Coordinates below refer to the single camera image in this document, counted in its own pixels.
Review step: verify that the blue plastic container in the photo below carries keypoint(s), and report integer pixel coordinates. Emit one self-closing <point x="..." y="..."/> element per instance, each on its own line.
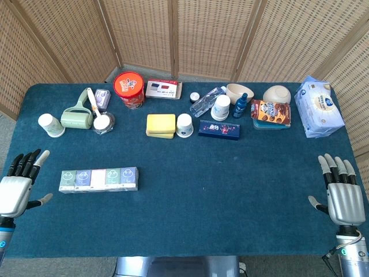
<point x="271" y="127"/>

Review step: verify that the brown cookie box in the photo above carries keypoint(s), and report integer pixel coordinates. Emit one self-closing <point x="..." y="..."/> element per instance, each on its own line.
<point x="271" y="112"/>

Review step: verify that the small purple box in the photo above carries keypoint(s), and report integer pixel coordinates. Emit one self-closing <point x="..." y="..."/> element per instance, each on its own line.
<point x="103" y="98"/>

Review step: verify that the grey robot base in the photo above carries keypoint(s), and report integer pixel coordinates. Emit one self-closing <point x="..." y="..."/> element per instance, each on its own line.
<point x="178" y="267"/>

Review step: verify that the blue spray bottle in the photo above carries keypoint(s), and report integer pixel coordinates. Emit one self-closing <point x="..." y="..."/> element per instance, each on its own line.
<point x="240" y="106"/>

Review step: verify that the green print paper cup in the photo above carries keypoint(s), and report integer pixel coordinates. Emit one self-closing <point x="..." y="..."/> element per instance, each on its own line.
<point x="52" y="125"/>

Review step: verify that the woven bamboo folding screen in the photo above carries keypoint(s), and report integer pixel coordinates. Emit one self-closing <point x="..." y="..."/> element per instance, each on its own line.
<point x="207" y="34"/>

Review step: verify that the blue carpet table cloth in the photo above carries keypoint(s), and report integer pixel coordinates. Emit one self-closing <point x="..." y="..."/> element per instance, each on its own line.
<point x="201" y="196"/>

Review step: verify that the dark blue long box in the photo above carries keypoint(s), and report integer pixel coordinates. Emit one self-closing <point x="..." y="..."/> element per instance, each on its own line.
<point x="219" y="130"/>

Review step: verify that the long pocket tissue multipack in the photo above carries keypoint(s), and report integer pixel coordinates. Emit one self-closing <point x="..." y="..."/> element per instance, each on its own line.
<point x="98" y="180"/>

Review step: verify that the paper cup blue flower print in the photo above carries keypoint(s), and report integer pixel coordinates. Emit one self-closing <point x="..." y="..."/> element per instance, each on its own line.
<point x="184" y="125"/>

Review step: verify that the white box red blue print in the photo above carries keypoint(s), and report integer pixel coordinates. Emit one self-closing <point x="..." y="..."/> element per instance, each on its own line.
<point x="162" y="89"/>

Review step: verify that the blue white wipes pack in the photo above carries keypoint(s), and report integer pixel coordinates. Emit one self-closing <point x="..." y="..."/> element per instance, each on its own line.
<point x="320" y="109"/>

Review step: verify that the clear plastic water bottle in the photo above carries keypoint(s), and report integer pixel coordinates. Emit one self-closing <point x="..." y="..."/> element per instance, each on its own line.
<point x="203" y="104"/>

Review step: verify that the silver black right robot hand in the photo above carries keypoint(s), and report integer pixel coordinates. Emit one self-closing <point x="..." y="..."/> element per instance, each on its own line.
<point x="346" y="202"/>

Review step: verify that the beige bowl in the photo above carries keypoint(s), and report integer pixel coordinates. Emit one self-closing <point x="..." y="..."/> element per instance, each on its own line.
<point x="276" y="93"/>
<point x="240" y="91"/>

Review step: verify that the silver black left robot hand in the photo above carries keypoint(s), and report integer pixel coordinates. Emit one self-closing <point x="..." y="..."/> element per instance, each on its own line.
<point x="15" y="191"/>

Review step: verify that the white dish brush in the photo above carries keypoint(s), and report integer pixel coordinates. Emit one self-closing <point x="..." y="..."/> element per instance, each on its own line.
<point x="101" y="122"/>

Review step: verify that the green lint roller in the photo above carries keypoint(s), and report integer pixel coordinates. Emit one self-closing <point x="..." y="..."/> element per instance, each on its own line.
<point x="76" y="118"/>

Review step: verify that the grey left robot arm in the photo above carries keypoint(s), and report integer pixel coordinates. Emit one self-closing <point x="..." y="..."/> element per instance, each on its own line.
<point x="5" y="236"/>

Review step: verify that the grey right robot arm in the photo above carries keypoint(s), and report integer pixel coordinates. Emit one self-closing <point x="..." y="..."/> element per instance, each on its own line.
<point x="353" y="254"/>

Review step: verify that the paper cup blue butterfly print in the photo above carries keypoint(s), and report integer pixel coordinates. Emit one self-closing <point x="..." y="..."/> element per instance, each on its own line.
<point x="220" y="108"/>

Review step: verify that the yellow sponge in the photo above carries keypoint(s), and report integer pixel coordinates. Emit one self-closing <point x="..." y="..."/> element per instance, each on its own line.
<point x="160" y="135"/>
<point x="161" y="122"/>

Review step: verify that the red instant noodle cup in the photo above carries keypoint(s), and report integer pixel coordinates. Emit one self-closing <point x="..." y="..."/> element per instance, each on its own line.
<point x="128" y="86"/>

